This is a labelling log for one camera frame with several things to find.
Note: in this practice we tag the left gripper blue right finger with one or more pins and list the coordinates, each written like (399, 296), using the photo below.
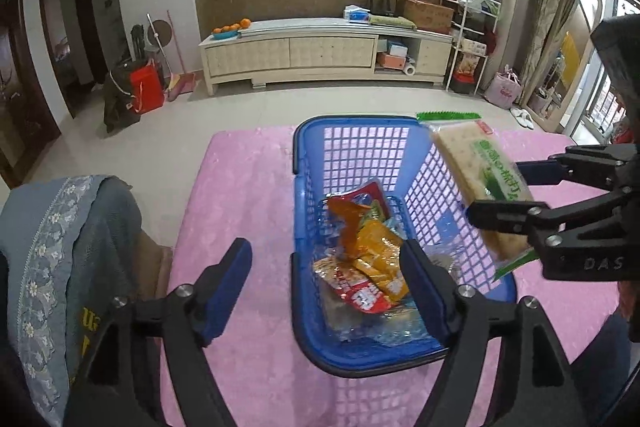
(433, 291)

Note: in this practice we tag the red peanut snack bag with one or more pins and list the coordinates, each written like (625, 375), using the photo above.
(351, 285)

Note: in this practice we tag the green label cracker pack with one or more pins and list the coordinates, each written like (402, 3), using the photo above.
(482, 170)

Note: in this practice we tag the plate of oranges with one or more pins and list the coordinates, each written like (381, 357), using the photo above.
(231, 31)

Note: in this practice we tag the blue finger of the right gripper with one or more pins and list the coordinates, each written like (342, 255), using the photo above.
(504, 217)
(542, 172)

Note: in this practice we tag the orange sausage snack pack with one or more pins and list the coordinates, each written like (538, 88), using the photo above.
(350, 214)

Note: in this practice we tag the white metal shelf rack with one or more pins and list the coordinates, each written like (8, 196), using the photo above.
(473, 31)

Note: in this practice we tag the blue striped wafer pack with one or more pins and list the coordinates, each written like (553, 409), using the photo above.
(391, 328)

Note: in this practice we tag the dark bag on floor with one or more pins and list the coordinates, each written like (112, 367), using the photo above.
(118, 97)

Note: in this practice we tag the broom with red head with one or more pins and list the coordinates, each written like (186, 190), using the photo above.
(181, 82)

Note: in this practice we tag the grey blue covered chair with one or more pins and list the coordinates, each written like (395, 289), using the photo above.
(67, 249)

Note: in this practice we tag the arched floor mirror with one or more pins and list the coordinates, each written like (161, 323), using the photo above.
(563, 60)

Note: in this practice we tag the red shopping bag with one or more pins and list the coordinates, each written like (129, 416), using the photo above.
(147, 90)

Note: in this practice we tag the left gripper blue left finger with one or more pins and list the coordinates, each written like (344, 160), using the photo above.
(218, 289)

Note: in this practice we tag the cardboard box on cabinet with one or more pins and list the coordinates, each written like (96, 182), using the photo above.
(428, 16)

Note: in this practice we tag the blue tissue pack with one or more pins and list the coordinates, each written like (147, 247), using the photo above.
(356, 14)

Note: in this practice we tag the folded green cloth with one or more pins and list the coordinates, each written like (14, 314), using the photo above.
(391, 21)

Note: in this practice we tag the white slippers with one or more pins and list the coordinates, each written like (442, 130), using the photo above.
(522, 117)

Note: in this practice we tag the blue plastic basket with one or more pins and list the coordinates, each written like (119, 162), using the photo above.
(333, 155)

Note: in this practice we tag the cream tv cabinet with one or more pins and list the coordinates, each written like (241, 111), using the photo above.
(324, 49)

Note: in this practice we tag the pink gift bag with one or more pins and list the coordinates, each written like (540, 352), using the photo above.
(504, 88)

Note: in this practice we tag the red green snack bag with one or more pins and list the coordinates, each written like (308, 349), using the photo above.
(371, 193)

